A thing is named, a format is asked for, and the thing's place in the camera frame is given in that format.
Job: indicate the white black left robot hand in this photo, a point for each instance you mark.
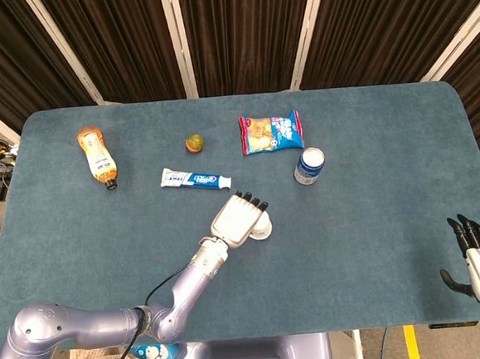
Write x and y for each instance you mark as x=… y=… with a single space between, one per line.
x=235 y=221

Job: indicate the lavender left robot arm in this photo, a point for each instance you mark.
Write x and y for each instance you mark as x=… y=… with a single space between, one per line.
x=68 y=326

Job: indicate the white blue toothpaste tube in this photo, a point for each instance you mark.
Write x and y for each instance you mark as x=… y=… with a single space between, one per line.
x=190 y=179

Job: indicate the black table control panel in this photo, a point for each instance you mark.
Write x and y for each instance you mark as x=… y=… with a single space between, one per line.
x=453 y=324

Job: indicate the small orange green ball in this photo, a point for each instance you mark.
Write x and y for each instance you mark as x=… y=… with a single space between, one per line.
x=194 y=143

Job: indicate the blue white drink can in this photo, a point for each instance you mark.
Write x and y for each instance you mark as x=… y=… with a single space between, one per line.
x=309 y=167

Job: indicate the blue red snack bag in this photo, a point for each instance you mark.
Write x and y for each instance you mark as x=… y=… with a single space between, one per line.
x=271 y=133

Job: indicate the blue felt table mat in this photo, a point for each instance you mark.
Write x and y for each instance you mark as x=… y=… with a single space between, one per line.
x=354 y=262

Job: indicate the orange drink bottle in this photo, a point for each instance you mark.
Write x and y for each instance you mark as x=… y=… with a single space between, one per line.
x=99 y=157

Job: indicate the white table leg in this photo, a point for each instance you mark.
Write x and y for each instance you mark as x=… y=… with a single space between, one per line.
x=358 y=351

